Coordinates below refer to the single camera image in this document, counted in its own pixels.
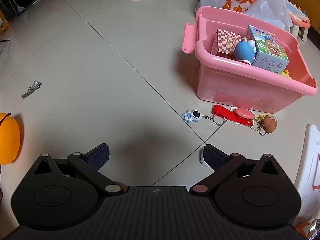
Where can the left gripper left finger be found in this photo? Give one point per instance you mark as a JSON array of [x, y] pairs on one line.
[[86, 167]]

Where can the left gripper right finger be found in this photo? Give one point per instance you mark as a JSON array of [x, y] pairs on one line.
[[224, 167]]

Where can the white bin lid pink handle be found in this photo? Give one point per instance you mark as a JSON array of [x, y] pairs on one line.
[[307, 179]]

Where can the pink round disc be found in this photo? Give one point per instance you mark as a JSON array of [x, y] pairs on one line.
[[244, 113]]

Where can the pink plastic storage bin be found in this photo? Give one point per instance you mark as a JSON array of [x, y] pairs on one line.
[[232, 83]]

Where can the orange balloon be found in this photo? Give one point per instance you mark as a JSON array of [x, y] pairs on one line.
[[10, 139]]

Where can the crumpled silver wrapper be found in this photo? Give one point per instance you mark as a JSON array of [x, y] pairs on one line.
[[35, 86]]

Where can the yellow duck toy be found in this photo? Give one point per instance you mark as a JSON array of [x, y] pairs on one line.
[[285, 73]]

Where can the silver foil bag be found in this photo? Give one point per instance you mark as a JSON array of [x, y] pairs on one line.
[[315, 229]]

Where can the blue cartoon cow toy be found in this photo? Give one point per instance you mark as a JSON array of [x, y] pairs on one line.
[[245, 51]]

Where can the colourful cartoon toy box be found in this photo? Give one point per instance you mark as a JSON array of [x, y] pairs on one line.
[[270, 54]]

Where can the pink checkered box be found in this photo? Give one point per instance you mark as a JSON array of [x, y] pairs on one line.
[[224, 43]]

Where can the red strap keychain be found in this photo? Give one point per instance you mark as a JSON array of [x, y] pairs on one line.
[[226, 114]]

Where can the astronaut keychain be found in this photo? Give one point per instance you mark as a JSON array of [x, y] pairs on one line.
[[192, 116]]

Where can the brown bear keychain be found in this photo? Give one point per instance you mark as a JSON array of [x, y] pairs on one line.
[[264, 124]]

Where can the orange ring toy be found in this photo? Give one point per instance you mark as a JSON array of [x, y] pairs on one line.
[[304, 229]]

